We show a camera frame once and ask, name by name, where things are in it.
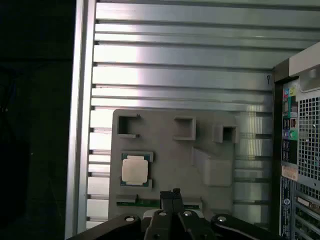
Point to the green RAM stick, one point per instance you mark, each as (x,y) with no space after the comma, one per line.
(147,203)

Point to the aluminium table frame rail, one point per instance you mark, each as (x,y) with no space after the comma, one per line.
(80,125)

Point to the grey plastic parts rack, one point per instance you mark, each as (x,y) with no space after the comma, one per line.
(175,162)

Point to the CPU with silver top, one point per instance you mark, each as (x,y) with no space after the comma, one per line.
(135,170)

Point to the PC case with perforated panel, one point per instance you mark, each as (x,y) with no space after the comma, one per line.
(310,125)

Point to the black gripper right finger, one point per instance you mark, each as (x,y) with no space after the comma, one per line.
(177,200)

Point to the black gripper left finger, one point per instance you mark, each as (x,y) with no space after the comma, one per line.
(163,200)

